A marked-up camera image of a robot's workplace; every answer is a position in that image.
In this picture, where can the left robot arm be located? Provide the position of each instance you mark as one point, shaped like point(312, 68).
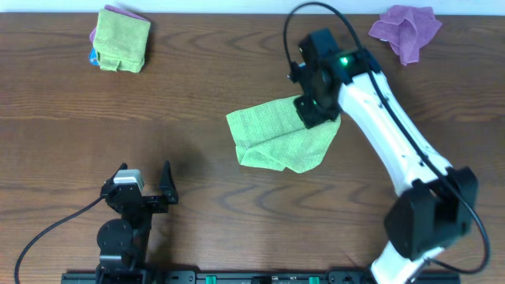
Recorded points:
point(123, 242)

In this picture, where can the folded green cloth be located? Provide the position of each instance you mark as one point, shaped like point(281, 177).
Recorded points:
point(120, 41)

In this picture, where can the green microfiber cloth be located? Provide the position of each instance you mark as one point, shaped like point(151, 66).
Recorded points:
point(272, 136)

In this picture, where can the crumpled purple cloth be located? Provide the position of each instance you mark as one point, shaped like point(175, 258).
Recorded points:
point(407, 29)

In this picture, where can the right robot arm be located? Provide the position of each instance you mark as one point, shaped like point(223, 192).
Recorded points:
point(435, 204)

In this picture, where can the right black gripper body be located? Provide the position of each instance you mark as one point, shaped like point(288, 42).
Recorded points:
point(313, 110)

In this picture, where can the folded purple cloth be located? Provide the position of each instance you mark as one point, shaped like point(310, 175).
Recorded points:
point(119, 11)

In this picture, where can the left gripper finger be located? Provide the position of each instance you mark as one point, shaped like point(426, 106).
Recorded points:
point(110, 180)
point(167, 186)

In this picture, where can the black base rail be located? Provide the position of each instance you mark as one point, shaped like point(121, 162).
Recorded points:
point(191, 277)

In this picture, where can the folded blue cloth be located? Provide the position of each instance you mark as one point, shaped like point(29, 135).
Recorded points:
point(93, 57)

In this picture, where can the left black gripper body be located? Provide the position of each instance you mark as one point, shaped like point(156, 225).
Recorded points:
point(158, 206)

